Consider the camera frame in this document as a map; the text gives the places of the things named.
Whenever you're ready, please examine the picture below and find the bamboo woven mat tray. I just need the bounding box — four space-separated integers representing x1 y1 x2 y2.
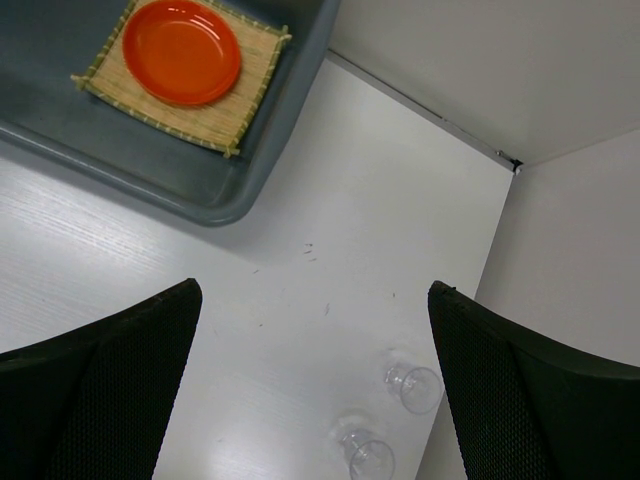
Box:
72 1 292 157

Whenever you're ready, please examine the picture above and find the clear plastic cup far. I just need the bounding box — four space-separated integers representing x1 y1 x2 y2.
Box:
384 349 444 415

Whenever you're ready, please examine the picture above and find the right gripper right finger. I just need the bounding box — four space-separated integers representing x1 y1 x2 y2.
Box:
427 281 639 479

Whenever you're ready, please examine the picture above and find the clear plastic cup near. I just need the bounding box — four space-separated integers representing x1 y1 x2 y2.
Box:
330 409 396 480

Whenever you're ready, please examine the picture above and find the orange plastic plate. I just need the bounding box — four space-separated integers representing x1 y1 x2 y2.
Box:
122 1 242 107

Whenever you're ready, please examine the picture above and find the grey plastic bin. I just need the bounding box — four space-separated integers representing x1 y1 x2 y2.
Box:
1 1 339 227

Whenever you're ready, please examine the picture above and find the clear plastic cup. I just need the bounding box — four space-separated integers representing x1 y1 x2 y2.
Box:
330 409 396 480
384 349 444 415

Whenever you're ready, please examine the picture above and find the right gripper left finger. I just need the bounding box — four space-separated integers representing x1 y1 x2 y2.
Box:
1 279 202 479

